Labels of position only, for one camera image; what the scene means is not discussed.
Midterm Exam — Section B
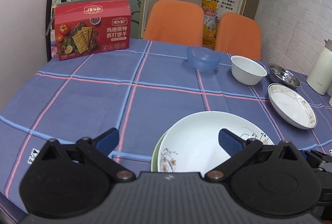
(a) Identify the floral rimmed deep plate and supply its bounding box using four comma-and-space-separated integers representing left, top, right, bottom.
267, 83, 317, 130

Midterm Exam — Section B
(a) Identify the white ceramic bowl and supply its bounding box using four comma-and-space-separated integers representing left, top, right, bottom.
231, 55, 267, 86

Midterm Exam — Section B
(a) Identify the stainless steel bowl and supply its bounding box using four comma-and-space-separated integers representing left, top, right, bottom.
268, 64, 301, 88

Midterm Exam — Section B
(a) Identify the blue plastic bowl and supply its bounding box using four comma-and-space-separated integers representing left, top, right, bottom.
187, 46, 222, 72

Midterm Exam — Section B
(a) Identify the large white floral plate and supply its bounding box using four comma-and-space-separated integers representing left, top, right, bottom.
157, 111, 273, 175

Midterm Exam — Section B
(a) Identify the green plate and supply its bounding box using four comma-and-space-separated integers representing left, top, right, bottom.
151, 131, 168, 172

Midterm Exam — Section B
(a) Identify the blue plaid tablecloth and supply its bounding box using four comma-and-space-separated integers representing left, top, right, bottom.
0, 38, 332, 224

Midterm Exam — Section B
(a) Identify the cream thermos jug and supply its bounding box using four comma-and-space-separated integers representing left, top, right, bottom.
306, 39, 332, 95

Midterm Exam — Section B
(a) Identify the right orange chair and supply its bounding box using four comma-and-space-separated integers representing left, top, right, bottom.
214, 13, 262, 60

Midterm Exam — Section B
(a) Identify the orange chair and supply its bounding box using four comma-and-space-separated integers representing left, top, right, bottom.
214, 13, 262, 60
142, 0, 204, 46

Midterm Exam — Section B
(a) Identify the red cracker box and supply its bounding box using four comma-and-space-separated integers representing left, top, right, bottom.
54, 0, 132, 61

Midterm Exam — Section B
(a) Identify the left orange chair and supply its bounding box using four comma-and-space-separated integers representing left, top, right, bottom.
142, 0, 204, 46

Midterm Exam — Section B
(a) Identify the yellow snack bag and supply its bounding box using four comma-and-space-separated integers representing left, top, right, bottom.
202, 0, 218, 46

